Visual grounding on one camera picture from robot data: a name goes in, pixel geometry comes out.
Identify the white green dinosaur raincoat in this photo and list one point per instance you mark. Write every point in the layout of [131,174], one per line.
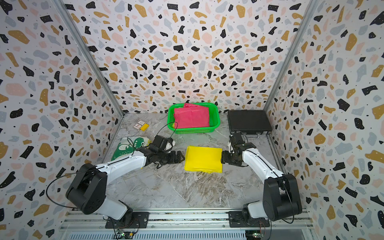
[128,145]

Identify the aluminium front rail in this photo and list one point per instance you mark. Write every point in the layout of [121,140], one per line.
[185,224]

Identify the green plastic basket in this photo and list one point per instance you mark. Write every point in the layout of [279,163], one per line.
[214,120]

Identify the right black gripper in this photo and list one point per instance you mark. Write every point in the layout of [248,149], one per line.
[224,158]

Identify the black hard case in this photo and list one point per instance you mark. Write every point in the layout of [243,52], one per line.
[249,122]

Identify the small card packets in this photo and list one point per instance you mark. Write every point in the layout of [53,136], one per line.
[141,126]

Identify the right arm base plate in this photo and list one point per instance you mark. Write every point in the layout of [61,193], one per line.
[240,219]

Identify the plain yellow raincoat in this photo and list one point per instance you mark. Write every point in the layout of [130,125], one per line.
[203,159]

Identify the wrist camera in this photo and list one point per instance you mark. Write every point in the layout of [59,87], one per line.
[162,144]
[236,139]

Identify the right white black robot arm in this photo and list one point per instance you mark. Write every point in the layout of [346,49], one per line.
[281,198]

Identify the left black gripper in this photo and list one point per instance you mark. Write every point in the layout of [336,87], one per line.
[178,160]

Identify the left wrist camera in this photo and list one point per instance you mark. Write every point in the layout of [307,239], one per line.
[162,144]

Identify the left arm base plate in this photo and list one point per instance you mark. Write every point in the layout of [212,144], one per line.
[131,220]

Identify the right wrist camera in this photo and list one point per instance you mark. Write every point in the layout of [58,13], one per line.
[236,139]

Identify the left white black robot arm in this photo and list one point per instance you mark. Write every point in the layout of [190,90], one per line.
[88,190]

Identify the pink raincoat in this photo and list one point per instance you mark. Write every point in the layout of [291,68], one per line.
[192,116]

